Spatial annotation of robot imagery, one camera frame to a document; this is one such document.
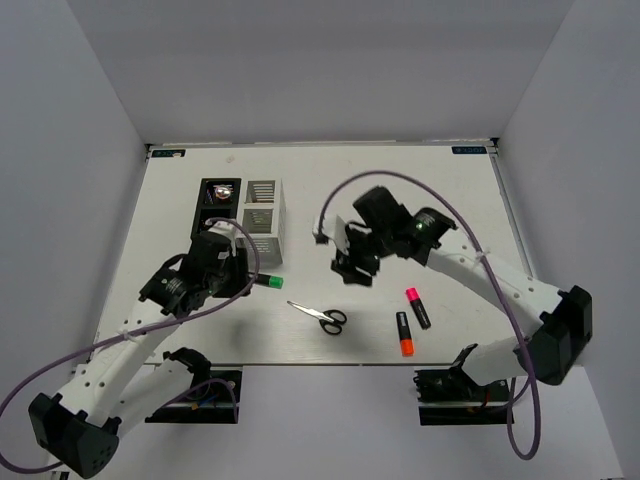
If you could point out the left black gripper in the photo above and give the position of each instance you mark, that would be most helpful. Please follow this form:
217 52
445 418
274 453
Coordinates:
239 265

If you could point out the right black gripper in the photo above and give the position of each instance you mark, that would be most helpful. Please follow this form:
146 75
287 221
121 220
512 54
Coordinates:
347 270

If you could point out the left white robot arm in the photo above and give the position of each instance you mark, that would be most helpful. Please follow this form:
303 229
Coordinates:
83 422

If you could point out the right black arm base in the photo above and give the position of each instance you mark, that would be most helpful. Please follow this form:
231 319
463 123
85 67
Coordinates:
442 402

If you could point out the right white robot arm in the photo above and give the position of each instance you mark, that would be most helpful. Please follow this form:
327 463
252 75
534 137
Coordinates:
551 326

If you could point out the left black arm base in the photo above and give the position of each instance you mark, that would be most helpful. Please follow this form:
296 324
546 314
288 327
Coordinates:
217 403

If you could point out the black green-capped marker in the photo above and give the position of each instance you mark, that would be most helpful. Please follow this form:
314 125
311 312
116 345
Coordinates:
270 281

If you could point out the pink capped black highlighter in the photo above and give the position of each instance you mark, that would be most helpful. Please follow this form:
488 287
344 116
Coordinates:
418 308

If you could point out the orange capped black highlighter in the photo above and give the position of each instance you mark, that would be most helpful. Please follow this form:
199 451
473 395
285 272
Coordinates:
404 332

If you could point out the white pen holder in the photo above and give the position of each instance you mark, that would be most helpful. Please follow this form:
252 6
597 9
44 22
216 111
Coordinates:
262 214

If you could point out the black pen holder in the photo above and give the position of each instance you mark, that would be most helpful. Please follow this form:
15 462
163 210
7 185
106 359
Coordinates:
204 211

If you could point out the left blue table label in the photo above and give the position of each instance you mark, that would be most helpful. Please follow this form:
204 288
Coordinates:
168 153

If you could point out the blue table label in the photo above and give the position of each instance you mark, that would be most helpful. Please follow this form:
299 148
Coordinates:
168 153
469 150

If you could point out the right blue table label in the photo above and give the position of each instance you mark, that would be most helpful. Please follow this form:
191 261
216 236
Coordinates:
469 150

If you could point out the black handled scissors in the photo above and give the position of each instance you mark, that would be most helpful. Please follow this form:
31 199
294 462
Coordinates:
331 321

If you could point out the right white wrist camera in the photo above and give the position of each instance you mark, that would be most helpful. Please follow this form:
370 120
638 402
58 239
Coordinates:
333 230

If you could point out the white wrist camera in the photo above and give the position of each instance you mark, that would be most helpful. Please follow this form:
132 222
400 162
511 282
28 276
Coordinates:
227 228
333 230

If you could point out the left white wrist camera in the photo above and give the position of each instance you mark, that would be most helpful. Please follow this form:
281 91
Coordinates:
227 228

